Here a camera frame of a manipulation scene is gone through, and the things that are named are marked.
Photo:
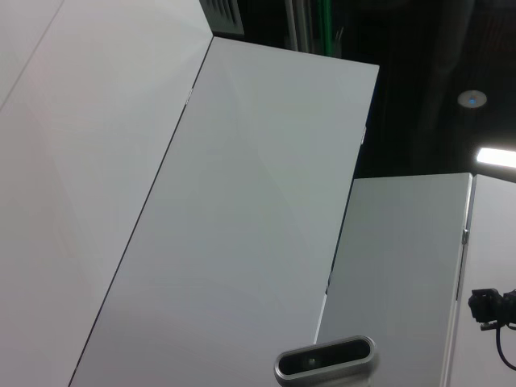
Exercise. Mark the white folding partition screen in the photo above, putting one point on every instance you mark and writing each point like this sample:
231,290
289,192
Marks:
242,181

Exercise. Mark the small metal partition hinge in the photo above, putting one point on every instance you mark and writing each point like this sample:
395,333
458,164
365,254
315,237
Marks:
465,235
188,96
364,135

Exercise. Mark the white ceiling pipe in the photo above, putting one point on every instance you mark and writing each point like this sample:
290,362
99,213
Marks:
291,20

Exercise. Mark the green ceiling pipe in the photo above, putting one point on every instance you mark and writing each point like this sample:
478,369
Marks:
327,24

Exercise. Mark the white ceiling air vent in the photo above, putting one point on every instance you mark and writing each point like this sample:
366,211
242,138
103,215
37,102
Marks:
221,14

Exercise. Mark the round ceiling sensor blue light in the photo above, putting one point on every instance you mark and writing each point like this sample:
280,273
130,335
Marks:
472,99

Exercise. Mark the bright ceiling light bar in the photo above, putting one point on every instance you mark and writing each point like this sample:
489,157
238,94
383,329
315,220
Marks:
498,157

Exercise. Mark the silver oval depth camera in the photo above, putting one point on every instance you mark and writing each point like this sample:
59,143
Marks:
322,360

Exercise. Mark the black mounted camera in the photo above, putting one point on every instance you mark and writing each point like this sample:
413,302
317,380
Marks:
485,304

